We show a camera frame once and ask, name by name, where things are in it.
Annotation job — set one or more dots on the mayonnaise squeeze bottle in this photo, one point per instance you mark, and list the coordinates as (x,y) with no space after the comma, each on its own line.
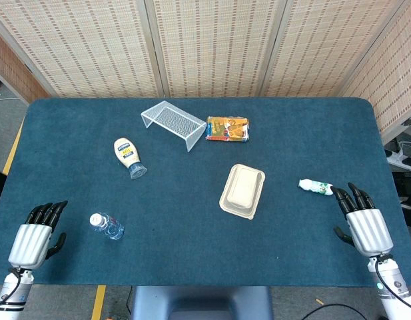
(127,155)

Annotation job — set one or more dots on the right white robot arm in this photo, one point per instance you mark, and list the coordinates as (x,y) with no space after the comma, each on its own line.
(393,287)

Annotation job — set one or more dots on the transparent water bottle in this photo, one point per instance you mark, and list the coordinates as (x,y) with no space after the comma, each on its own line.
(107,225)

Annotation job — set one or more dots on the white power strip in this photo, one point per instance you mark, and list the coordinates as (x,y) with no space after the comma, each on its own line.
(401,159)

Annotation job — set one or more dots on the beige takeout food container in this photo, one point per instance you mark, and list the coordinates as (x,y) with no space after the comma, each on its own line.
(242,191)

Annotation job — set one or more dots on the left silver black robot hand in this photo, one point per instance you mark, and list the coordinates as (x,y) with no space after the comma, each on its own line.
(29,240)

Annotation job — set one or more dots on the small white yogurt bottle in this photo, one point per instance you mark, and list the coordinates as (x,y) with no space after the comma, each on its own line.
(315,186)

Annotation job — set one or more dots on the blue felt table mat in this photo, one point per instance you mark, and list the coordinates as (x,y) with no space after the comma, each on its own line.
(198,200)

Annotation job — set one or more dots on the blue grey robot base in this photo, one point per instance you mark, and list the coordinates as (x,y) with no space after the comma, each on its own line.
(201,302)

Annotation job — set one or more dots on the orange snack package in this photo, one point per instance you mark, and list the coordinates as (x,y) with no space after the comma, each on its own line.
(228,129)

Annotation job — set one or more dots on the woven bamboo folding screen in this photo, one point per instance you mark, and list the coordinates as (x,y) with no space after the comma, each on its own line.
(205,46)

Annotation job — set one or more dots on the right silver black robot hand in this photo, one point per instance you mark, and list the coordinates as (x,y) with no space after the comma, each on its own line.
(371,230)

